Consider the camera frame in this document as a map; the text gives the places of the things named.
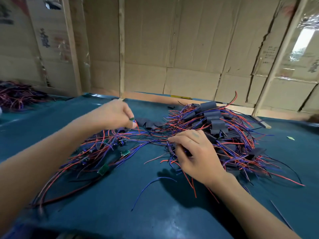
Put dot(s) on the person's left hand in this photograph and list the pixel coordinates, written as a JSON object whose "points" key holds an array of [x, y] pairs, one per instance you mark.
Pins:
{"points": [[112, 117]]}

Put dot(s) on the person's right hand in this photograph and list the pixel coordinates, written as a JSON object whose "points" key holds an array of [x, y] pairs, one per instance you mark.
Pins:
{"points": [[199, 159]]}

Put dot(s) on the pile of black sleeve pieces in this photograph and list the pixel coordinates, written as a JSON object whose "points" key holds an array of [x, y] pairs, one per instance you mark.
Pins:
{"points": [[147, 123]]}

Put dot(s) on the pile of sleeved wired boards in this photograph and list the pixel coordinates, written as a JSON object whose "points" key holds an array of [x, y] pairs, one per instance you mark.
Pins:
{"points": [[207, 107]]}

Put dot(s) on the pile of unsleeved wired boards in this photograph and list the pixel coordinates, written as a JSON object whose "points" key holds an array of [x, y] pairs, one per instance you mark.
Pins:
{"points": [[74, 161]]}

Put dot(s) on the person's left forearm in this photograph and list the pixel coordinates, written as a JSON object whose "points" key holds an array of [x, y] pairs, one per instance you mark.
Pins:
{"points": [[35, 166]]}

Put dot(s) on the person's right forearm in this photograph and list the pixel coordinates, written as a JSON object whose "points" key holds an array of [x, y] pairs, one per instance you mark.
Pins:
{"points": [[249, 211]]}

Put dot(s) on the wooden ledge board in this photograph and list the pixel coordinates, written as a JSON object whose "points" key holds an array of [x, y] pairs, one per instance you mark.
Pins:
{"points": [[149, 97]]}

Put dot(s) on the yellow strip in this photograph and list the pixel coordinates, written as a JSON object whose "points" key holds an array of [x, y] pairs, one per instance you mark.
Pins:
{"points": [[182, 97]]}

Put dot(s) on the small green scrap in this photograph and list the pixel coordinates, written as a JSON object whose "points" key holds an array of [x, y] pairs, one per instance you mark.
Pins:
{"points": [[290, 137]]}

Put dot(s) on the clear plastic sheet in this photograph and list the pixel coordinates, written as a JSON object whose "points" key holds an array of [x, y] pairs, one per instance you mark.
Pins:
{"points": [[304, 39]]}

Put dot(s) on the thin wooden post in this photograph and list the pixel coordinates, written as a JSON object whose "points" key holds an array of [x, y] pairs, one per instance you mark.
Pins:
{"points": [[121, 44]]}

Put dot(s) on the wide wooden post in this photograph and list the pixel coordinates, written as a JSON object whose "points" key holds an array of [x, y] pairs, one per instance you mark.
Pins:
{"points": [[72, 44]]}

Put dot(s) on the pale slanted wooden post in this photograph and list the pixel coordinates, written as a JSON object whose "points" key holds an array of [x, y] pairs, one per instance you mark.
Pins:
{"points": [[279, 57]]}

